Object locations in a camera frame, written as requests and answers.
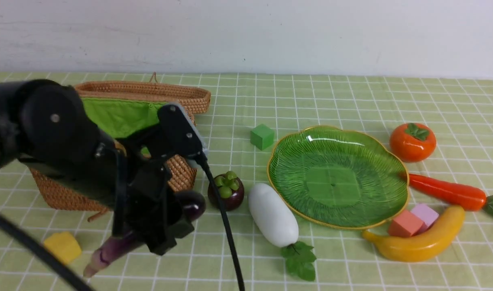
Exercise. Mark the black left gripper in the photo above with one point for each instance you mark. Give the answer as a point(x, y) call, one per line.
point(128, 176)

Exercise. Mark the dark purple eggplant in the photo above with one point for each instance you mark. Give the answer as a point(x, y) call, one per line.
point(193, 205)

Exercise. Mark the dark purple mangosteen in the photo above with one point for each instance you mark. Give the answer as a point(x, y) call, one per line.
point(230, 189)

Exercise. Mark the white radish with leaves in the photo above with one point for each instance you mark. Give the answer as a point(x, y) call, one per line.
point(280, 228)

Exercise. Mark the yellow banana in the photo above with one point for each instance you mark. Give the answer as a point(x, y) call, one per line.
point(424, 246)

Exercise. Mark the orange persimmon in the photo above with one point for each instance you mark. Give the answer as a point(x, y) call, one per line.
point(412, 142)

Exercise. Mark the orange carrot with leaves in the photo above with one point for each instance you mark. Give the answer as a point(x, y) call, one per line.
point(468, 197)

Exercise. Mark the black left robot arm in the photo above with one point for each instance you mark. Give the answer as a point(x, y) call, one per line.
point(41, 118)

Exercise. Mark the woven wicker basket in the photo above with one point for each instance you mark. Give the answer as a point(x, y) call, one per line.
point(182, 173)

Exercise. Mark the yellow foam block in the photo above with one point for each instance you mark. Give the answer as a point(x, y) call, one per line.
point(64, 246)

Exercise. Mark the green foam cube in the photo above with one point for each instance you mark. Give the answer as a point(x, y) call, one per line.
point(262, 136)

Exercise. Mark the woven wicker basket lid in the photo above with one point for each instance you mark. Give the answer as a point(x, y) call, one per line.
point(194, 100)

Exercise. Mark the green checkered tablecloth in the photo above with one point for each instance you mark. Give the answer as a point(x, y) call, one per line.
point(459, 111)

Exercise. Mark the green leaf-shaped glass plate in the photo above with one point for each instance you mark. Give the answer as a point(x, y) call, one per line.
point(346, 180)

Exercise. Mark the salmon pink foam block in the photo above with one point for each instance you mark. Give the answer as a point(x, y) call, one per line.
point(405, 225)

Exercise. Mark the lilac foam block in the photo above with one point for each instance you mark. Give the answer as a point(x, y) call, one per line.
point(427, 215)

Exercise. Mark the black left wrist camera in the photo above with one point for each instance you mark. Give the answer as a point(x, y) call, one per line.
point(180, 134)

